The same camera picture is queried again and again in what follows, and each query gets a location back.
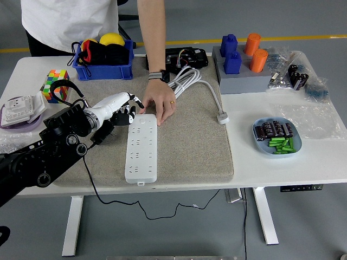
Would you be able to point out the grey-brown mat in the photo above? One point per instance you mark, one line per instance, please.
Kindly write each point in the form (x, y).
(189, 146)

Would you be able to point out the person's left hand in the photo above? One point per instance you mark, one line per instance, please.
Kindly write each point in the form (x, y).
(160, 94)

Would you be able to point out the bag of blue resistors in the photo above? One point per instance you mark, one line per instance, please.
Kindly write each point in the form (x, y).
(276, 58)

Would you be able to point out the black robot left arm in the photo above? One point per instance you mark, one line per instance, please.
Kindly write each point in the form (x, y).
(54, 151)

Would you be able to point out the orange plastic cylinder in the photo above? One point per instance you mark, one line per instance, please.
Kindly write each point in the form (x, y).
(259, 59)
(252, 43)

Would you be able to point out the bag of silver small parts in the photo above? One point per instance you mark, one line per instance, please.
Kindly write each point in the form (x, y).
(279, 81)

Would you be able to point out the multicolour puzzle cube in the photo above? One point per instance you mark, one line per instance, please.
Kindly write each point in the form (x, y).
(51, 77)

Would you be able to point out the light blue plate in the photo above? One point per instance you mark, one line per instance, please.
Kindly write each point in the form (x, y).
(261, 147)

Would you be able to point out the black table control panel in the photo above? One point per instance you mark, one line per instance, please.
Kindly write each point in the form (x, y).
(301, 188)

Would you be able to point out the black cylindrical capacitor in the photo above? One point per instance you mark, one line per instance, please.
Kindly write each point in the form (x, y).
(268, 128)
(288, 130)
(278, 127)
(260, 133)

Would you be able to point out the large yellow ball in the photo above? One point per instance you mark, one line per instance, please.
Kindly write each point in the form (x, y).
(112, 39)

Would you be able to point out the black wristband watch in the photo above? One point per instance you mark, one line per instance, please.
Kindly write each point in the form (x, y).
(158, 75)

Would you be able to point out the white table leg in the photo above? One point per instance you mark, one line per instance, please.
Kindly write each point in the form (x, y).
(265, 216)
(71, 227)

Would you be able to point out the blue plastic bin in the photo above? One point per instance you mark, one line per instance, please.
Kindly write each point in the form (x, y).
(108, 71)

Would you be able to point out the white power strip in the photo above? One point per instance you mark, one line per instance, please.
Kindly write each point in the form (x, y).
(141, 157)

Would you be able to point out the small yellow ball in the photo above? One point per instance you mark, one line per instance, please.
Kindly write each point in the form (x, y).
(89, 42)

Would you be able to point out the bag of metal screws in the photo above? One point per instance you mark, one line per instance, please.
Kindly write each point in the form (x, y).
(11, 142)

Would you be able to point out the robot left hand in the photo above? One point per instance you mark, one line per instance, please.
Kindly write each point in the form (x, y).
(111, 103)

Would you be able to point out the bag of black capacitors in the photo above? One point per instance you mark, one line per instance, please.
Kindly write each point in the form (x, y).
(298, 75)

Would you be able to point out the purple round plate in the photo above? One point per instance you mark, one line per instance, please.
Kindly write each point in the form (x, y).
(16, 128)

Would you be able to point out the person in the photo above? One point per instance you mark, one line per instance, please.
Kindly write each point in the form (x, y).
(67, 19)

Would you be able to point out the silver bracket under table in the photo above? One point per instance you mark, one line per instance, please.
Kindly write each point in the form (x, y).
(233, 196)

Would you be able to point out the person's left forearm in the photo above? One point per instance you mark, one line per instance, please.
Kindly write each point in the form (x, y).
(153, 35)

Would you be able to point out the bag of dark blue components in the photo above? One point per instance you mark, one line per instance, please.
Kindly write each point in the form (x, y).
(317, 90)

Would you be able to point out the grey block holder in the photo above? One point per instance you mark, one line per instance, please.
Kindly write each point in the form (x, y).
(217, 52)
(244, 82)

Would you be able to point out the black pouch with red trim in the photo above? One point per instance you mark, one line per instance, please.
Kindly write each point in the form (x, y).
(111, 55)

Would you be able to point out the blue plastic block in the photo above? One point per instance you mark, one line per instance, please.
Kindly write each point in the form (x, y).
(229, 44)
(233, 63)

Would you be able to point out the empty clear plastic bag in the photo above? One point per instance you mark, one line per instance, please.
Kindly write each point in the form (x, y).
(311, 122)

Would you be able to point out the white wall socket panel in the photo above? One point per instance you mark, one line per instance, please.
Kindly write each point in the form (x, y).
(19, 107)

